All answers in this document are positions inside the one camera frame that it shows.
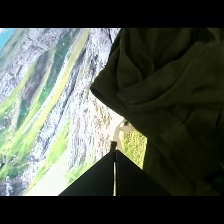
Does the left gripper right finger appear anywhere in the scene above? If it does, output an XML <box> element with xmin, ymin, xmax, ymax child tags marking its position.
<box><xmin>115</xmin><ymin>149</ymin><xmax>172</xmax><ymax>197</ymax></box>

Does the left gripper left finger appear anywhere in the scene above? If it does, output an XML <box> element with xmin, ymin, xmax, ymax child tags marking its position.
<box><xmin>58</xmin><ymin>149</ymin><xmax>116</xmax><ymax>197</ymax></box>

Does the dark green garment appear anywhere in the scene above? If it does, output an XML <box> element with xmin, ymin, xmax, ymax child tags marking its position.
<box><xmin>89</xmin><ymin>27</ymin><xmax>224</xmax><ymax>197</ymax></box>

